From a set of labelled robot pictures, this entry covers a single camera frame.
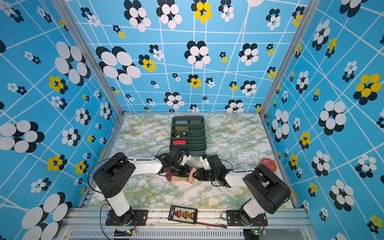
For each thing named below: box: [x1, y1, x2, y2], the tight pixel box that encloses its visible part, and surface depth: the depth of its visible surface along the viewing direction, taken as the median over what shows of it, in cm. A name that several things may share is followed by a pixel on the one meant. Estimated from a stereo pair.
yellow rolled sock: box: [176, 126, 189, 131], surface depth 104 cm
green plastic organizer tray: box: [169, 115, 207, 157], surface depth 104 cm
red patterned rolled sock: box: [172, 139, 187, 145], surface depth 98 cm
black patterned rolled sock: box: [174, 131, 187, 138], surface depth 101 cm
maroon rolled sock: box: [189, 120, 203, 124], surface depth 110 cm
